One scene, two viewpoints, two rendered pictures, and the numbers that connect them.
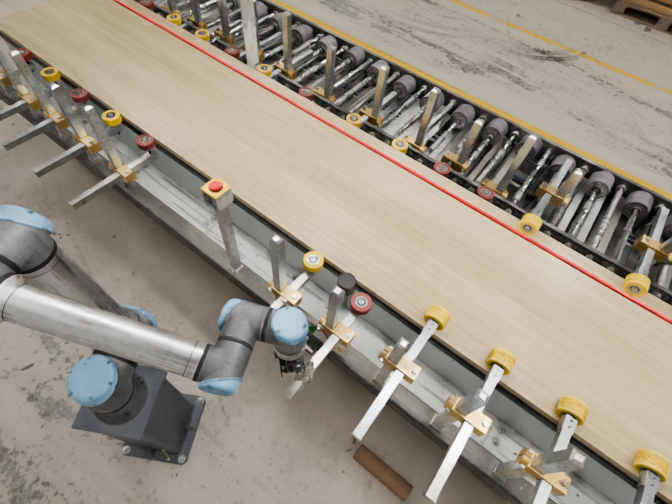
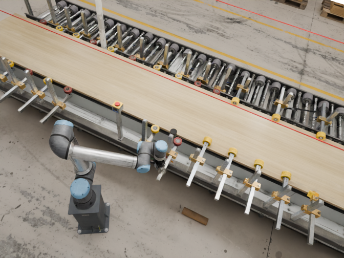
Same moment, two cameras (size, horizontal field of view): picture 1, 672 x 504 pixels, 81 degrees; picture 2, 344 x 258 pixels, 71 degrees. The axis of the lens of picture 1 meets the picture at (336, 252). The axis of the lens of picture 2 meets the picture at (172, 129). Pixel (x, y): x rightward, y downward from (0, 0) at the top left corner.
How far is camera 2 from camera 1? 0.85 m
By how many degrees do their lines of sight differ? 9
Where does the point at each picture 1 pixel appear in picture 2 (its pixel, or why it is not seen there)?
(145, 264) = not seen: hidden behind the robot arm
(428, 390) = (208, 172)
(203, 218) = (97, 120)
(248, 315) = (147, 145)
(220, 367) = (143, 162)
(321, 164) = (148, 89)
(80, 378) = (76, 188)
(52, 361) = (29, 201)
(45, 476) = (43, 251)
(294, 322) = (163, 144)
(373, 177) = (170, 91)
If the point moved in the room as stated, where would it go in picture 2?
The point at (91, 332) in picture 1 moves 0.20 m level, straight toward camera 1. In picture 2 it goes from (101, 156) to (129, 168)
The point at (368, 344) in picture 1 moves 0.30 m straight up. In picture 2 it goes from (181, 159) to (186, 144)
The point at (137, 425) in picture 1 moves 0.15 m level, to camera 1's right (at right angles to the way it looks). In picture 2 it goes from (95, 207) to (113, 206)
